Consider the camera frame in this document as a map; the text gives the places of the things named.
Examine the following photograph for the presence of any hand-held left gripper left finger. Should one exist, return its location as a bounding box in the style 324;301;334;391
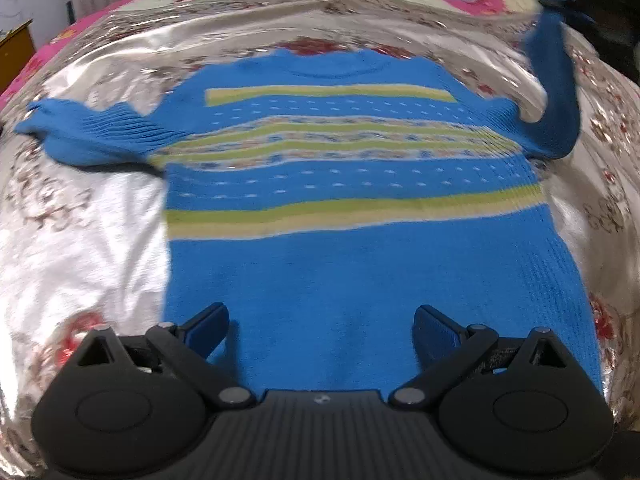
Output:
75;302;257;408

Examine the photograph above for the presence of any silver floral satin blanket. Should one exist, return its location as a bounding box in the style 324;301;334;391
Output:
0;0;640;480

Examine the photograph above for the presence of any blue striped knit sweater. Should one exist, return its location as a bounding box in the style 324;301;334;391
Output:
14;0;606;396

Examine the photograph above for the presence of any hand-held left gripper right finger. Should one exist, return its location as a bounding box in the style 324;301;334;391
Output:
387;304;568;408

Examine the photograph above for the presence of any pink and cream floral bedsheet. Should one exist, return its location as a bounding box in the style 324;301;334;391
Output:
0;0;543;98

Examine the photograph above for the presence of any yellow wooden cabinet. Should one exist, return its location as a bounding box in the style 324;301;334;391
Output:
0;19;36;93

